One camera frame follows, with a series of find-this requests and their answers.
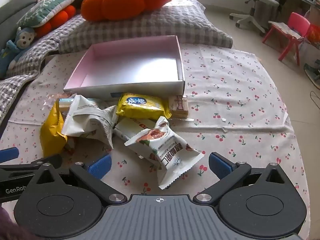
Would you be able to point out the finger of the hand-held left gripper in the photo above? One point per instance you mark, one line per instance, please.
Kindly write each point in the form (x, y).
(45, 160)
(8, 155)

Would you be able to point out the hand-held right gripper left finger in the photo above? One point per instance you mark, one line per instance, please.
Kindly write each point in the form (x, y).
(100, 167)

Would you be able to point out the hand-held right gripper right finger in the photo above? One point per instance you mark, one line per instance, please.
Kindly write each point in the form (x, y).
(219, 166)

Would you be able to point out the yellow snack bag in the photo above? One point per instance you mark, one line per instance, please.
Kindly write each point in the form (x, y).
(51, 132)

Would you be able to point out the white nut snack packet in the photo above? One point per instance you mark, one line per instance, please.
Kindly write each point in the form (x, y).
(162, 145)

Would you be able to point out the pink shallow cardboard box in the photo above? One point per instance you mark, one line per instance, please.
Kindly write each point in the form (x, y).
(130, 65)

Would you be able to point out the crumpled white printed packet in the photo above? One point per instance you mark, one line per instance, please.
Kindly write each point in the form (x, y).
(87, 120)

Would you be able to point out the small cream blue-label packet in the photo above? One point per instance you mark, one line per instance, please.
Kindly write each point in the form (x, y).
(66, 104)

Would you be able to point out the clear pink rice snack packet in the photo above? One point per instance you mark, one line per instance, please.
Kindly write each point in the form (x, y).
(62, 95)

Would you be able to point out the clear brown wafer packet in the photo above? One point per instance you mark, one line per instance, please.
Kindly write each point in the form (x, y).
(178, 106)

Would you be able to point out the cherry print cloth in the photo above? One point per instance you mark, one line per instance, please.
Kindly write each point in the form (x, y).
(237, 92)

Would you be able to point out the blue monkey plush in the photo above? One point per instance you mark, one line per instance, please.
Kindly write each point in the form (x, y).
(21, 40)

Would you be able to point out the grey checked blanket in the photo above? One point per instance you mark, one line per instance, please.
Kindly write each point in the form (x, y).
(47, 42)

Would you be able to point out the small orange pumpkin cushion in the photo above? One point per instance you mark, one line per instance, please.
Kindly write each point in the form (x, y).
(57, 20)

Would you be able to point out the dark grey sofa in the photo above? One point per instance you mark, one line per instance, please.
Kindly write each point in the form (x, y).
(12, 12)

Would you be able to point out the grey checked pillow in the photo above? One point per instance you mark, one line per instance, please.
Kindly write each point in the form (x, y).
(150, 27)

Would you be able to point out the printed cloth chair pad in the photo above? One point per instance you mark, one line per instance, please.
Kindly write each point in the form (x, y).
(285, 28)

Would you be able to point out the teal snowflake cushion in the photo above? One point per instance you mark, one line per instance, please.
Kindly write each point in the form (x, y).
(47, 7)

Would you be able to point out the red bag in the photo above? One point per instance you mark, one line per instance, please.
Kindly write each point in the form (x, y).
(313, 33)

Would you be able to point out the pink child chair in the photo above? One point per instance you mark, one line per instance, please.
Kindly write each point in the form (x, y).
(297, 22)

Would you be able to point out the large orange pumpkin cushion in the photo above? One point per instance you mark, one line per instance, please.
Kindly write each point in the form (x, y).
(125, 0)

